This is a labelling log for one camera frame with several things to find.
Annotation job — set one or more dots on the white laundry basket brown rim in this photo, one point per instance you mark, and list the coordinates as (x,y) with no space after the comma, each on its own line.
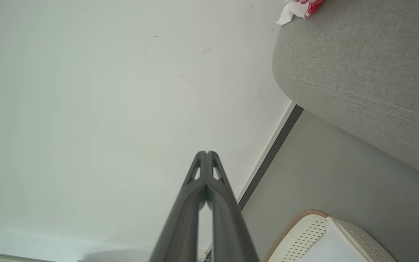
(318,243)

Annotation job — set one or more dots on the grey fabric sofa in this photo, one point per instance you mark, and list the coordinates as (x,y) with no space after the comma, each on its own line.
(369,72)

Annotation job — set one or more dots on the white and black baseboard strip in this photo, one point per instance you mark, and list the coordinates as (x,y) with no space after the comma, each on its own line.
(267,153)

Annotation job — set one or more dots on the red garment with white stripes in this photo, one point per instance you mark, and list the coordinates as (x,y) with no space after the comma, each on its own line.
(300,9)

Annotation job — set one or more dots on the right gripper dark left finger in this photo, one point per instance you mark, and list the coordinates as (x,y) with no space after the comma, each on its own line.
(184,218)

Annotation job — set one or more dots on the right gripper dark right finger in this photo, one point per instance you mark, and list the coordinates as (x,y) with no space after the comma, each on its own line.
(227,225)

